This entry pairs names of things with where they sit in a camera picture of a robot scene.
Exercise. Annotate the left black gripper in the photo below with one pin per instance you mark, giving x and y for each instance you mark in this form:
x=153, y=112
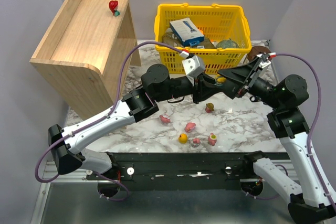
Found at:
x=196, y=88

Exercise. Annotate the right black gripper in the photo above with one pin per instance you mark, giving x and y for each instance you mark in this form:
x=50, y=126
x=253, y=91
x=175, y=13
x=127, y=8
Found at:
x=248, y=77

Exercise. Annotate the yellow blue duck toy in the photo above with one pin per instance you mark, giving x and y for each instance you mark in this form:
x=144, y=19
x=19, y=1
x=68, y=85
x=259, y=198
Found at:
x=219, y=80

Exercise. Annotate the red haired mermaid toy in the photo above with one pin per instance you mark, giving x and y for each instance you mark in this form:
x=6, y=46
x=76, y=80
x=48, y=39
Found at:
x=113, y=6

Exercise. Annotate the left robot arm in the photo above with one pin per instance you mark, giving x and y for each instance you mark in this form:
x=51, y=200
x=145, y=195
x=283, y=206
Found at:
x=69, y=146

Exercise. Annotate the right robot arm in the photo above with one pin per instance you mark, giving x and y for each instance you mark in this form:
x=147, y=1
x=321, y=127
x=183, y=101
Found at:
x=312, y=198

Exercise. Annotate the wooden shelf unit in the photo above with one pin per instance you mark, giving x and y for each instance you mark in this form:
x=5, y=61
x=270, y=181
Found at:
x=85, y=54

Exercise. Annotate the brown hat duck toy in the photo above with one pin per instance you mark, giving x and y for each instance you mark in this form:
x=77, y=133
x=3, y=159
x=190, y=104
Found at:
x=209, y=108

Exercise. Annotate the grey cup brown lid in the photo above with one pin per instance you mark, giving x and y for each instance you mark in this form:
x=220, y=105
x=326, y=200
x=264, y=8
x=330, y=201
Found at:
x=256, y=50

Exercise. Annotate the green round melon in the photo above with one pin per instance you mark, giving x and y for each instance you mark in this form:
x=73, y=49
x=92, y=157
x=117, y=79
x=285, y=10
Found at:
x=228, y=43

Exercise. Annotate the pink pig toy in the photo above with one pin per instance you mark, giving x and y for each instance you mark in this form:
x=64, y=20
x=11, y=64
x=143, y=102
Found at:
x=189, y=127

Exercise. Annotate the pink green toy figure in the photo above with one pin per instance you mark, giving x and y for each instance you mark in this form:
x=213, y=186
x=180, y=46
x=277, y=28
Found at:
x=212, y=139

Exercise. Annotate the pink flamingo toy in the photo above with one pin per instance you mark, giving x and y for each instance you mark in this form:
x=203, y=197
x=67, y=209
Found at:
x=164, y=119

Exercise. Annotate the small pink cupcake toy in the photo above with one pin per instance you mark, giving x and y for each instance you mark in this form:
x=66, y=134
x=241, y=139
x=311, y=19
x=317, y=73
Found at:
x=195, y=142

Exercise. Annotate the yellow rubber duck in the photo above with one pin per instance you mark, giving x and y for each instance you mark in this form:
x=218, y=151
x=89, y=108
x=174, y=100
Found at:
x=183, y=138

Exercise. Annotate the yellow plastic basket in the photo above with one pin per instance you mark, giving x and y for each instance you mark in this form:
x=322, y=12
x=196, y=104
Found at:
x=218, y=22

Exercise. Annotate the blue white razor box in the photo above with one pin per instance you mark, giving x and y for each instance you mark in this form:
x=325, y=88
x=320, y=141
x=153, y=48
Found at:
x=187, y=32

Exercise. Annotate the brown paper package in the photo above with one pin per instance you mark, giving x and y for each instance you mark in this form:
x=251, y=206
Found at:
x=171, y=39

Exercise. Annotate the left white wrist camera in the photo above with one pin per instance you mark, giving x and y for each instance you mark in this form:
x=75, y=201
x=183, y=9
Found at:
x=193, y=66

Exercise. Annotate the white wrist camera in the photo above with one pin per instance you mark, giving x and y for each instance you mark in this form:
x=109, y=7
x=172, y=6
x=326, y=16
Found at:
x=193, y=66
x=264, y=63

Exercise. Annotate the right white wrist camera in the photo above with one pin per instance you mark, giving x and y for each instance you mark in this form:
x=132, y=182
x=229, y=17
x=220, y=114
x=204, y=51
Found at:
x=264, y=63

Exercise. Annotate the black mounting rail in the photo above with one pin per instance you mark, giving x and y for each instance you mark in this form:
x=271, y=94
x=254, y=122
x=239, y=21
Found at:
x=185, y=171

